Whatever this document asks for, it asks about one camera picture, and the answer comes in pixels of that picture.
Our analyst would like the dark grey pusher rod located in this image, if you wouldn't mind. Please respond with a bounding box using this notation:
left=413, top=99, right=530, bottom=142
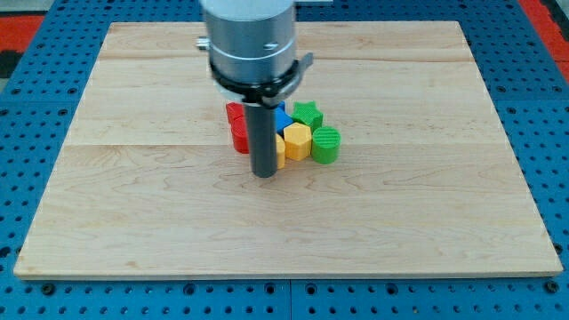
left=244, top=105, right=277, bottom=178

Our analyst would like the black clamp ring mount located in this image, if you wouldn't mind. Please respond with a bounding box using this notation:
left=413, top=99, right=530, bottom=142
left=210, top=52, right=314, bottom=108

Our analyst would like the red circle block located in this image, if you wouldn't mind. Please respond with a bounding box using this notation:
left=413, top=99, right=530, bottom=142
left=230, top=116, right=249, bottom=154

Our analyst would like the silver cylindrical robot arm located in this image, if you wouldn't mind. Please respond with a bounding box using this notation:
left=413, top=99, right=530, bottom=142
left=197, top=0, right=314, bottom=178

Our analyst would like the green star block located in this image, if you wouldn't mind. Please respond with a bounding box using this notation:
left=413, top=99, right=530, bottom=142
left=291, top=100, right=324, bottom=132

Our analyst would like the green circle block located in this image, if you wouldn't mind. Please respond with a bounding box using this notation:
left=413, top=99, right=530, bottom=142
left=311, top=126, right=341, bottom=164

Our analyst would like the light wooden board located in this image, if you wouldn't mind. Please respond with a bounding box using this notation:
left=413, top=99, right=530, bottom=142
left=14, top=21, right=563, bottom=280

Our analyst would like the blue cube block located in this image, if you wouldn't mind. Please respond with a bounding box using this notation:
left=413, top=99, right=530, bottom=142
left=275, top=108, right=293, bottom=136

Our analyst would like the yellow block behind rod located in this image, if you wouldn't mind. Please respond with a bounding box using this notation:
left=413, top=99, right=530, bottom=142
left=276, top=134, right=285, bottom=169

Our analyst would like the yellow hexagon block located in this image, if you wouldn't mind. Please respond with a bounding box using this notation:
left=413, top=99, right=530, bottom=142
left=284, top=123, right=312, bottom=161

